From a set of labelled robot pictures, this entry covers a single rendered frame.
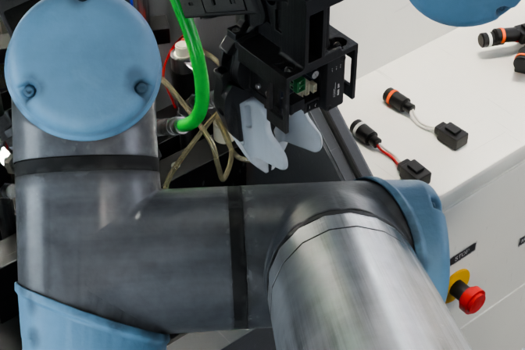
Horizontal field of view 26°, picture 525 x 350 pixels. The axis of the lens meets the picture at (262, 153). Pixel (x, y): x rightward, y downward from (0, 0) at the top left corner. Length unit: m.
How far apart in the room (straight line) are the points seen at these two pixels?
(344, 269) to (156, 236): 0.13
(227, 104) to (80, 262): 0.35
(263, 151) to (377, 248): 0.44
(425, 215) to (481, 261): 0.89
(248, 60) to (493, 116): 0.60
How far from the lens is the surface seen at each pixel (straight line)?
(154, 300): 0.57
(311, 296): 0.46
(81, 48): 0.55
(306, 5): 0.80
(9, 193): 1.19
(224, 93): 0.89
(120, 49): 0.55
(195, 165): 1.31
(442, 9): 0.65
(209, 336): 1.17
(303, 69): 0.83
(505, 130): 1.39
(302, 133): 0.93
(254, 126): 0.91
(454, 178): 1.31
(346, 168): 1.26
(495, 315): 1.59
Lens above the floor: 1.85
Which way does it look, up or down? 41 degrees down
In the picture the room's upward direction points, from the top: straight up
